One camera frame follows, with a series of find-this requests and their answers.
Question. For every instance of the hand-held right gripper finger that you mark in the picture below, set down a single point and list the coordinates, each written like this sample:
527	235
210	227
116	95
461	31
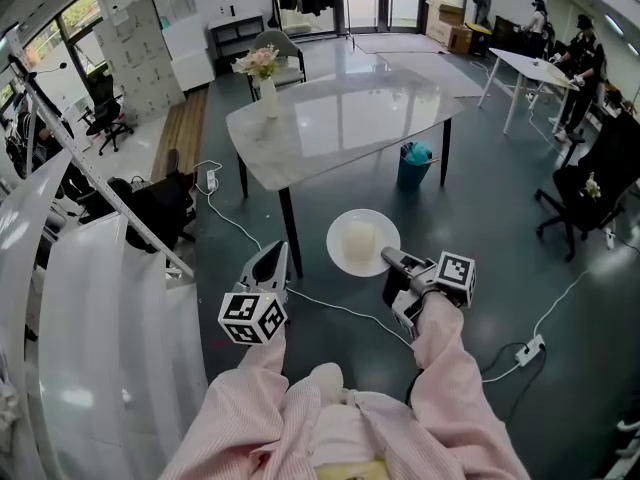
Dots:
397	258

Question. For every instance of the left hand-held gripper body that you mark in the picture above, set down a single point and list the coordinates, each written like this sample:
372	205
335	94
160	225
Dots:
250	318

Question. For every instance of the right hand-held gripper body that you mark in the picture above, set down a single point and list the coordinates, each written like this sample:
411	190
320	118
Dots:
452	278

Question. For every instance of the white rice block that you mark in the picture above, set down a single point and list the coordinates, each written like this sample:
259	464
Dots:
358	242

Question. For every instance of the white plate of food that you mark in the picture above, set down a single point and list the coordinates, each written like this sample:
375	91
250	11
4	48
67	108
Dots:
350	218

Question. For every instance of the person's right forearm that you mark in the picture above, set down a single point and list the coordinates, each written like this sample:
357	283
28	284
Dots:
450	378

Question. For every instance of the person's left forearm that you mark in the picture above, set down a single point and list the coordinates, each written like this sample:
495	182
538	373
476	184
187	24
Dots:
245	398

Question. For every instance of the teal trash bin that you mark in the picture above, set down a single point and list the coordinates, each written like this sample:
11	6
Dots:
414	168

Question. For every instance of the white power strip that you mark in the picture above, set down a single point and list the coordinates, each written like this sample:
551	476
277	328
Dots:
529	350
211	180

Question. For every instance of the black chair with bag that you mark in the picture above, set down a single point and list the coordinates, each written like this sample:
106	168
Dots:
155	208

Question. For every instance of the grey marble table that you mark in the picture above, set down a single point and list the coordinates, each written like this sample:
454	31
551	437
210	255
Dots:
350	118

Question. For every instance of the person's pink striped shirt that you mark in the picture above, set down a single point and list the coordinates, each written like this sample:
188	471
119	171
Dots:
345	433

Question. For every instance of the white vase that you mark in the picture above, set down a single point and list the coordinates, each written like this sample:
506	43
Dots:
270	99

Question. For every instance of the small cream flower sprig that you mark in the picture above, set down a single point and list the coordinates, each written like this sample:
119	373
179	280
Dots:
593	185

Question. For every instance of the black office chair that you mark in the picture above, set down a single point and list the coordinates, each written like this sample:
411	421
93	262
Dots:
105	113
600	188

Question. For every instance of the pink flower bouquet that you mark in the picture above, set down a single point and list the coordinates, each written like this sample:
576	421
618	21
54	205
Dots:
260	60

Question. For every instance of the low white cabinet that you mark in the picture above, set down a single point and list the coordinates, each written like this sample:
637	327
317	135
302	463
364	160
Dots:
187	60

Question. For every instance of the grey padded chair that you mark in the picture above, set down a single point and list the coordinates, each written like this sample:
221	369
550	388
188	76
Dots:
280	43

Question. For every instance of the white desk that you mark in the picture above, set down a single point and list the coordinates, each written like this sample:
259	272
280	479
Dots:
530	65

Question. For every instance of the black shelf unit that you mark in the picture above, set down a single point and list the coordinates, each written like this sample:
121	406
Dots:
235	33

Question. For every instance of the white locker cabinet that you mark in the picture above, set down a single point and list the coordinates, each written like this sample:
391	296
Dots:
140	63

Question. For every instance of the black and yellow box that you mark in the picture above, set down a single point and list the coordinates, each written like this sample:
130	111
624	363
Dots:
479	38

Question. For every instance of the cardboard box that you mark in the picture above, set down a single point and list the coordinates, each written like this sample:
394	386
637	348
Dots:
445	23

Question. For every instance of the black standing fan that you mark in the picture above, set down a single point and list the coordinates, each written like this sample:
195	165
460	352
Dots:
483	0

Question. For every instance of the perforated metal rail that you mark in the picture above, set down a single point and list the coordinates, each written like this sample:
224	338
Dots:
100	178

